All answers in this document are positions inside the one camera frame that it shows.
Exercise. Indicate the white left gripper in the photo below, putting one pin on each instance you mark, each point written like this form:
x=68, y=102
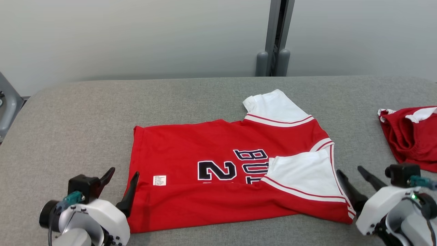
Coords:
x=114, y=222

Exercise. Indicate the red shorts white stripe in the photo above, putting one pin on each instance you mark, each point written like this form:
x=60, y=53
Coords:
x=409, y=140

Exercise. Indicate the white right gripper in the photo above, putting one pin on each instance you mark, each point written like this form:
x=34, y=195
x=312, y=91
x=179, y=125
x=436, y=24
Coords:
x=379, y=208

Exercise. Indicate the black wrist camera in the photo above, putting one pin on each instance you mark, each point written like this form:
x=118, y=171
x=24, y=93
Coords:
x=83, y=186
x=404, y=174

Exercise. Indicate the grey metal partition post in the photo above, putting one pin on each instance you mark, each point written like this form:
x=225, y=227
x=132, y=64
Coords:
x=273, y=27

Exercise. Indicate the red white basketball jersey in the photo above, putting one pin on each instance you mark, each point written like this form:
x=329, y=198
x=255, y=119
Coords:
x=191, y=143

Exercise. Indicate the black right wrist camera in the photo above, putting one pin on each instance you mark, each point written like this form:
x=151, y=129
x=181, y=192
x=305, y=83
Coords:
x=404, y=174

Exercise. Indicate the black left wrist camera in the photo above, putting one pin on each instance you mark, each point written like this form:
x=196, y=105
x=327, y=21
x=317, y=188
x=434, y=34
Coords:
x=83, y=186

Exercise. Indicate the grey cylinder post foot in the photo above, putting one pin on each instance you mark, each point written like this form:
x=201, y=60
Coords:
x=262, y=65
x=283, y=63

